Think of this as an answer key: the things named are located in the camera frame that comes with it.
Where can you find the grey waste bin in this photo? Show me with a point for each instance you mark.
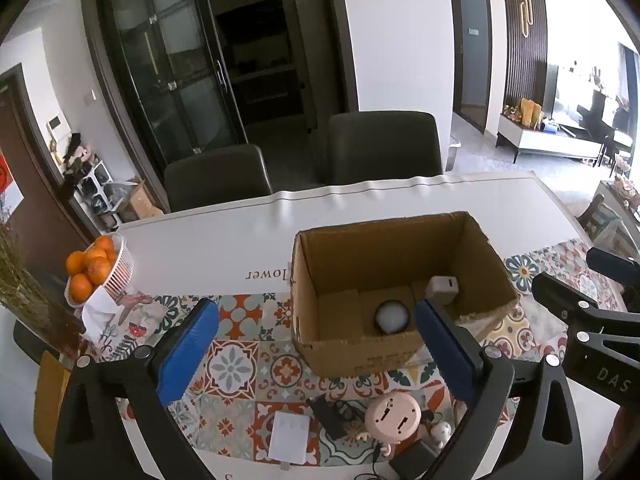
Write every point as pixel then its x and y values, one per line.
pixel 454 152

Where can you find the white fruit basket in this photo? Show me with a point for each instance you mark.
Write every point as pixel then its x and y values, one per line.
pixel 120 272

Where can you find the white power strip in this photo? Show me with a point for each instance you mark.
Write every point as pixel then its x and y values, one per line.
pixel 287 437

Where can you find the white power adapter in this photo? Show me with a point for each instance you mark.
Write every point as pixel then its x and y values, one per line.
pixel 442 289

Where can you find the brown wooden door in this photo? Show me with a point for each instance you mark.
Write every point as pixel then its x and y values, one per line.
pixel 40 175

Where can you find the white shoe shelf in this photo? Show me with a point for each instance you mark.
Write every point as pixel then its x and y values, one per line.
pixel 100 190

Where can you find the white intercom panel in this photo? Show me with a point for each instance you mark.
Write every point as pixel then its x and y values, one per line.
pixel 55 125

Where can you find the orange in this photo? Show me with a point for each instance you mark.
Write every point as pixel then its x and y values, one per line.
pixel 76 262
pixel 99 271
pixel 80 287
pixel 95 255
pixel 105 244

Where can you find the white television cabinet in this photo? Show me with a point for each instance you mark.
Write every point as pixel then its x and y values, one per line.
pixel 550 140

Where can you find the dried plant bunch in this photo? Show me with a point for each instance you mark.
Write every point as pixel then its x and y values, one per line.
pixel 30 285

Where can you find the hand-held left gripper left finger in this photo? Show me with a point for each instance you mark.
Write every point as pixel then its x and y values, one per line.
pixel 187 345

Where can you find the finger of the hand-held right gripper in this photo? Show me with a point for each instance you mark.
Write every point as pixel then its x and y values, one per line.
pixel 565 297
pixel 612 265

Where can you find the white printed cloth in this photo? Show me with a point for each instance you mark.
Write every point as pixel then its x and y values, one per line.
pixel 102 315

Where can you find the brown cardboard box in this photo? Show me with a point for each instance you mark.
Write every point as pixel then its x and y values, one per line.
pixel 350 355

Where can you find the pink round device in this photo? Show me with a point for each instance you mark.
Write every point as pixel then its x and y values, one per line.
pixel 392 417

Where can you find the small black box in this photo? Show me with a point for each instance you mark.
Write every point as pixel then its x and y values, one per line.
pixel 412 460

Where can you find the person's right forearm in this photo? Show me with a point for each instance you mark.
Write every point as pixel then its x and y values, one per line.
pixel 629 440

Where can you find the patterned tile-print tablecloth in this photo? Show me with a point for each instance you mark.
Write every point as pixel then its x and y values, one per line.
pixel 250 360

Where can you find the dark dining chair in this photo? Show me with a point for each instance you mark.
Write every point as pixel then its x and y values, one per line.
pixel 385 147
pixel 215 175

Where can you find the gold wall ornament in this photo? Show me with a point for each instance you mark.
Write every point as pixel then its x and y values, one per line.
pixel 525 12

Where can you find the yellow chair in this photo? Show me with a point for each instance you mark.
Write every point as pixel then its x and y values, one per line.
pixel 47 400

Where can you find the yellow gift boxes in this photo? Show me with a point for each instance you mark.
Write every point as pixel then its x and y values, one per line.
pixel 531 112

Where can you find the red wall picture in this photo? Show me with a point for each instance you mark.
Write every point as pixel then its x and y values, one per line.
pixel 7 180

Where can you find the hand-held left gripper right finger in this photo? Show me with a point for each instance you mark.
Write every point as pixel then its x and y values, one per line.
pixel 442 350

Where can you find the small white toy figure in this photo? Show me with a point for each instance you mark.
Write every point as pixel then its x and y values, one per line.
pixel 441 434

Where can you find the cardboard box on floor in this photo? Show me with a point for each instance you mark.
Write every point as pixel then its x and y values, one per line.
pixel 142 202

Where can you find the wooden armchair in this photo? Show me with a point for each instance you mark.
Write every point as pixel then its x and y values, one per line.
pixel 597 217

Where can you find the dark glass cabinet doors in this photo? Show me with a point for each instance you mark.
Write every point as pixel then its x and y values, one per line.
pixel 160 70

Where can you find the grey room door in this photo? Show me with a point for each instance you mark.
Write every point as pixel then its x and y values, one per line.
pixel 472 50

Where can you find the white round dome device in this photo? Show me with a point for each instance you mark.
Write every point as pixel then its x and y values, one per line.
pixel 394 317

